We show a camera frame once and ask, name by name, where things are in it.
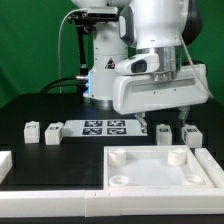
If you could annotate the white sheet with markers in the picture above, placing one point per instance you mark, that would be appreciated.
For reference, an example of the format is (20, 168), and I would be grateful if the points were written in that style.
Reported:
(102, 128)

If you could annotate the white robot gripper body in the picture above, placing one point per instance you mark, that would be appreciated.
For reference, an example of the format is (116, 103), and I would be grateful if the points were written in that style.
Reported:
(136, 90)

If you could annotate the white left fence piece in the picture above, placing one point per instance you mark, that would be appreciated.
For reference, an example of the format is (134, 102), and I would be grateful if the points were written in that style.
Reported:
(5, 164)

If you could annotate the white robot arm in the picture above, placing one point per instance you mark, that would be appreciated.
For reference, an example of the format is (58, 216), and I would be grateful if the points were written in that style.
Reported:
(138, 50)

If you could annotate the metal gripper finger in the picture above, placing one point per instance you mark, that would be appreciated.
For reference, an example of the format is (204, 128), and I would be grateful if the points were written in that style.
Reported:
(184, 118)
(141, 119)

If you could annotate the white fence rail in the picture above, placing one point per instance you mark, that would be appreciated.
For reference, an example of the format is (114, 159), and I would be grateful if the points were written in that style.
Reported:
(92, 203)
(210, 166)

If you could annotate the white right fence rail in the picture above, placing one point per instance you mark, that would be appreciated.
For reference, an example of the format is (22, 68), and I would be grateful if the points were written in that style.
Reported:
(210, 166)

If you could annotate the black camera on stand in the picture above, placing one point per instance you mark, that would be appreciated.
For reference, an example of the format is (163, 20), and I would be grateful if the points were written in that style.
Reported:
(85, 21)

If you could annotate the white front fence rail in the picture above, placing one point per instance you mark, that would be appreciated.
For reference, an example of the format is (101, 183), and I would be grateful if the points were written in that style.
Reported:
(92, 203)

